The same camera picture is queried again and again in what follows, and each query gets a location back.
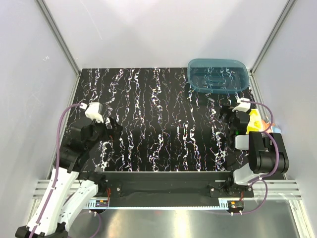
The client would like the orange blue dotted towel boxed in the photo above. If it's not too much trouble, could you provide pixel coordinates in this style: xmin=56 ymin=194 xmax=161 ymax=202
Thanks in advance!
xmin=262 ymin=120 xmax=282 ymax=134

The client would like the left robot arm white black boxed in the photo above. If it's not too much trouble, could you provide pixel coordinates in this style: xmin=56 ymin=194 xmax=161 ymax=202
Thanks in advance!
xmin=15 ymin=118 xmax=123 ymax=238

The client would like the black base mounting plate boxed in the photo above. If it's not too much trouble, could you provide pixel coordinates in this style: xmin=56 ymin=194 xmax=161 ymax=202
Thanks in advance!
xmin=99 ymin=172 xmax=254 ymax=198

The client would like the right aluminium frame post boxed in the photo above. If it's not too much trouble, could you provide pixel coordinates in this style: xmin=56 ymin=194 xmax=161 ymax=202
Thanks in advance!
xmin=250 ymin=0 xmax=298 ymax=75

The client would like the aluminium frame post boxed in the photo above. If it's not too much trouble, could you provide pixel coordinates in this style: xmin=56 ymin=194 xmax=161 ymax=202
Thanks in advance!
xmin=35 ymin=0 xmax=81 ymax=77
xmin=250 ymin=0 xmax=298 ymax=75

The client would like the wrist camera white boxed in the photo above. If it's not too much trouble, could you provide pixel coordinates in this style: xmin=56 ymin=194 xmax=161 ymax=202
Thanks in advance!
xmin=85 ymin=102 xmax=104 ymax=123
xmin=232 ymin=98 xmax=251 ymax=113

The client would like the left aluminium frame post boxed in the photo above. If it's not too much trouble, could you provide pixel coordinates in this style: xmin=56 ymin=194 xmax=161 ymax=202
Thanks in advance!
xmin=35 ymin=0 xmax=81 ymax=77

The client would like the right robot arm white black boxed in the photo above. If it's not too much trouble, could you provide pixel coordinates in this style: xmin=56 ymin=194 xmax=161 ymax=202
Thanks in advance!
xmin=220 ymin=99 xmax=289 ymax=197

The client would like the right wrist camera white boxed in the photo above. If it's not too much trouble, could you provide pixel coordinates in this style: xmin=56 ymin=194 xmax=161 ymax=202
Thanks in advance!
xmin=232 ymin=98 xmax=251 ymax=113

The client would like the aluminium front rail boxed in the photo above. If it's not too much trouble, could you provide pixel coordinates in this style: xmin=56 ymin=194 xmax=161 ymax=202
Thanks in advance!
xmin=33 ymin=179 xmax=302 ymax=200

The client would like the yellow crocodile towel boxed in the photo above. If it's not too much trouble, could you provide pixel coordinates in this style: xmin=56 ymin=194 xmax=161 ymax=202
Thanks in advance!
xmin=246 ymin=109 xmax=264 ymax=134

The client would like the teal transparent plastic bin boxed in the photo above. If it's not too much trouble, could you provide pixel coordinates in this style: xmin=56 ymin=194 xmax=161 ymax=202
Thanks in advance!
xmin=187 ymin=59 xmax=249 ymax=94

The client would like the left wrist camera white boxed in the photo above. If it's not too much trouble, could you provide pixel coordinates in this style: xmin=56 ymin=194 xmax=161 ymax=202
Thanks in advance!
xmin=85 ymin=102 xmax=104 ymax=123

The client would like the slotted cable duct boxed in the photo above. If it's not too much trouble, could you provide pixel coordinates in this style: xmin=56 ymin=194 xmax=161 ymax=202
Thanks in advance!
xmin=84 ymin=197 xmax=228 ymax=210

